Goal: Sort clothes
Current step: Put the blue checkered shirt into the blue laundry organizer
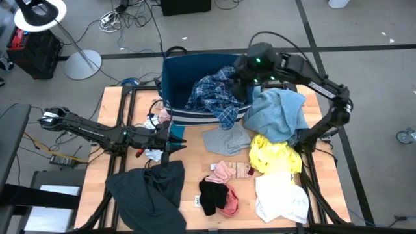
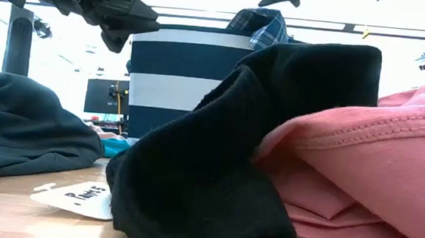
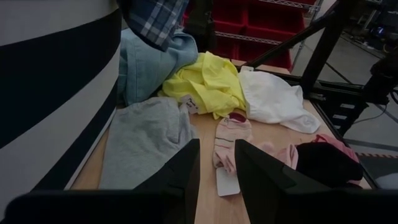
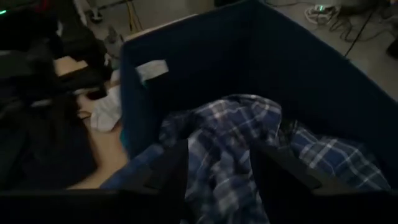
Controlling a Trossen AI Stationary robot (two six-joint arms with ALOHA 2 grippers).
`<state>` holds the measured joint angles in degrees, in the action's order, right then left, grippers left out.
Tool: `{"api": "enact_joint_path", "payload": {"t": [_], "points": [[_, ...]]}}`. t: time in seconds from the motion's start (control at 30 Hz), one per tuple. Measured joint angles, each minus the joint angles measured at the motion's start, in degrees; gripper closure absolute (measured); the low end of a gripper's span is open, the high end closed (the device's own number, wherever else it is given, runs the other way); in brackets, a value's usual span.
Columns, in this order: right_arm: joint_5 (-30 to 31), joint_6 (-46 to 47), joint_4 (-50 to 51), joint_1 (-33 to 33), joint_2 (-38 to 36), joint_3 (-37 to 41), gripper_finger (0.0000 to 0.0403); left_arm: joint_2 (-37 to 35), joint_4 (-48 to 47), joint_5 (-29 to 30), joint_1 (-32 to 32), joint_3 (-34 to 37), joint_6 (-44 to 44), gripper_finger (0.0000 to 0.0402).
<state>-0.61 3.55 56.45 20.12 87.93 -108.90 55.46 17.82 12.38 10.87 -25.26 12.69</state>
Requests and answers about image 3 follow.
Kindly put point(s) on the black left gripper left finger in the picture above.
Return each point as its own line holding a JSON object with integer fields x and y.
{"x": 183, "y": 168}

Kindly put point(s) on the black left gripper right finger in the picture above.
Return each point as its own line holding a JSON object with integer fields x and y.
{"x": 261, "y": 174}

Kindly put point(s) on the pale pink garment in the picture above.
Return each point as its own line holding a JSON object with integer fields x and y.
{"x": 280, "y": 154}

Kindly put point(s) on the grey knit garment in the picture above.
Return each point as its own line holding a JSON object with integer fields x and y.
{"x": 143, "y": 143}

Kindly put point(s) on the pink striped sock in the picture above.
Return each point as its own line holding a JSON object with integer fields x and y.
{"x": 230, "y": 137}

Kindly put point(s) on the black garment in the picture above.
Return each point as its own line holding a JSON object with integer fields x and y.
{"x": 326, "y": 165}

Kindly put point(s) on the white garment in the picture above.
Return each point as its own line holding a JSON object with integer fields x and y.
{"x": 273, "y": 99}

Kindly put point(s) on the salmon pink garment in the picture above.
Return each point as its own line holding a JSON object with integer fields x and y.
{"x": 335, "y": 143}

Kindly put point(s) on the yellow garment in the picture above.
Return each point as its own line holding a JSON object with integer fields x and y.
{"x": 211, "y": 84}

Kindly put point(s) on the light blue denim garment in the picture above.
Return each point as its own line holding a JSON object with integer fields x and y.
{"x": 146, "y": 68}

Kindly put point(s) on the blue plaid shirt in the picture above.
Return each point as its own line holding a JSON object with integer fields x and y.
{"x": 155, "y": 21}

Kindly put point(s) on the white handwritten paper tag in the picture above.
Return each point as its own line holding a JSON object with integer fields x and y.
{"x": 190, "y": 104}

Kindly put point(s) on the red plastic storage bin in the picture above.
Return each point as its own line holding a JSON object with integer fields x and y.
{"x": 264, "y": 54}
{"x": 273, "y": 21}
{"x": 225, "y": 46}
{"x": 230, "y": 18}

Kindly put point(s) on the navy white striped fabric bin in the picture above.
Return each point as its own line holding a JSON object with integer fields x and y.
{"x": 46, "y": 93}

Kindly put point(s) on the black metal table frame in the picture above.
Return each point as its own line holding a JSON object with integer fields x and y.
{"x": 323, "y": 46}

